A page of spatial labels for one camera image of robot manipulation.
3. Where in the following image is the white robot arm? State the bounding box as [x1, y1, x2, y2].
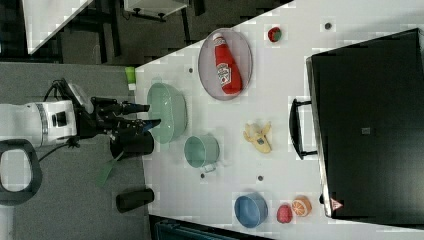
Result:
[1, 97, 161, 148]

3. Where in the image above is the green white marker tag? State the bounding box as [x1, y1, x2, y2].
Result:
[125, 67, 136, 91]

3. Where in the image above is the white cabinet on casters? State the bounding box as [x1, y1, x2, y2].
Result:
[123, 0, 189, 22]

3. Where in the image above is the black cable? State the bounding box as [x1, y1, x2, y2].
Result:
[38, 79, 81, 163]

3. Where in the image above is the black oven handle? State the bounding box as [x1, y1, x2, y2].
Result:
[289, 99, 317, 160]

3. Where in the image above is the black oven appliance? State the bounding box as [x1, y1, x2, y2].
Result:
[306, 28, 424, 229]

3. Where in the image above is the orange slice toy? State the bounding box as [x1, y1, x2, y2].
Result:
[292, 196, 312, 217]

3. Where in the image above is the red green strawberry toy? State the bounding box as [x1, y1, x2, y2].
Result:
[267, 27, 282, 43]

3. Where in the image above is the red plush fruit toy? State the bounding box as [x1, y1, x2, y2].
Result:
[277, 204, 293, 223]

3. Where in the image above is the black cylinder clamp lower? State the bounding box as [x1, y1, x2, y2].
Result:
[115, 188, 155, 213]

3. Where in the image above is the red ketchup bottle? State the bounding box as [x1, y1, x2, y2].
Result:
[213, 33, 243, 95]

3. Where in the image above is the plush peeled banana toy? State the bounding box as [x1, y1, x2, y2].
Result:
[243, 122, 272, 154]

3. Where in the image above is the green colander bowl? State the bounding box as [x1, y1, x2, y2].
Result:
[147, 83, 187, 144]

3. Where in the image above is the blue bowl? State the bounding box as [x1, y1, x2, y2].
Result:
[234, 192, 268, 228]

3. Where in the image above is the green mug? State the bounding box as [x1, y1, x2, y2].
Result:
[184, 134, 220, 173]

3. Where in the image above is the grey oval tray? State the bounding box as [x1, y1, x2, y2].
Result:
[198, 28, 253, 101]

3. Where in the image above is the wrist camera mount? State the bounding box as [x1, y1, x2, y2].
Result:
[68, 83, 94, 114]

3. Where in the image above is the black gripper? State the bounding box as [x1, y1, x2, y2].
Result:
[77, 97, 161, 139]

